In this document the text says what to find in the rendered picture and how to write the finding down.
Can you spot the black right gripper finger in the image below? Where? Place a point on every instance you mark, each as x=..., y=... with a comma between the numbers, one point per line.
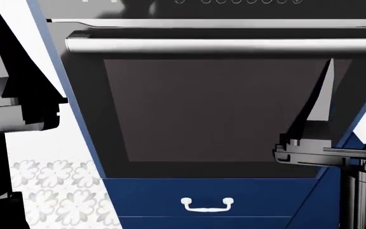
x=319, y=114

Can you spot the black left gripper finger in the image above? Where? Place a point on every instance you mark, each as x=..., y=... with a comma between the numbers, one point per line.
x=27, y=78

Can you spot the black oven door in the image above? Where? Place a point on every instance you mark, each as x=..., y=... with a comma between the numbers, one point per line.
x=84, y=114

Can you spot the dark oven door window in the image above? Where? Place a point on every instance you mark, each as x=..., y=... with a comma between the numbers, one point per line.
x=208, y=112

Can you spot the black oven control panel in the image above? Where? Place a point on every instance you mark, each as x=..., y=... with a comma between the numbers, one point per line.
x=234, y=9

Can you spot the plain blue drawer front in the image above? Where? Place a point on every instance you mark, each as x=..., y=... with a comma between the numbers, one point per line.
x=202, y=223

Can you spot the blue kitchen cabinet frame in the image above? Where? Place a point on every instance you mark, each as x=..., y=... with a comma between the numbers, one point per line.
x=59, y=71

